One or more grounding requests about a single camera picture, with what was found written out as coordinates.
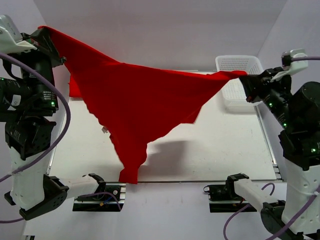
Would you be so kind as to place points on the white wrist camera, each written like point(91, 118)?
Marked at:
point(289, 65)
point(11, 40)

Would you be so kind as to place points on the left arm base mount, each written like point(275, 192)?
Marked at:
point(111, 198)

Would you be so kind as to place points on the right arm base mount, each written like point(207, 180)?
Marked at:
point(220, 201)

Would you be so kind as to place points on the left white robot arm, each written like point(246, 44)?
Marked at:
point(28, 98)

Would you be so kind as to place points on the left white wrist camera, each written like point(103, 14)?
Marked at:
point(11, 40)

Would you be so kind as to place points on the white plastic basket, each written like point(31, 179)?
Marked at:
point(233, 93)

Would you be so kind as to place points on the folded red t-shirt stack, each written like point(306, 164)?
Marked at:
point(74, 91)

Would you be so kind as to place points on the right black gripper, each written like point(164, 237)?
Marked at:
point(253, 84)

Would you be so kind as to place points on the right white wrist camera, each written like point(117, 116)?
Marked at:
point(289, 65)

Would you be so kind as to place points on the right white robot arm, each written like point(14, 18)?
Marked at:
point(298, 113)

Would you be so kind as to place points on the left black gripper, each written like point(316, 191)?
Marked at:
point(42, 37)

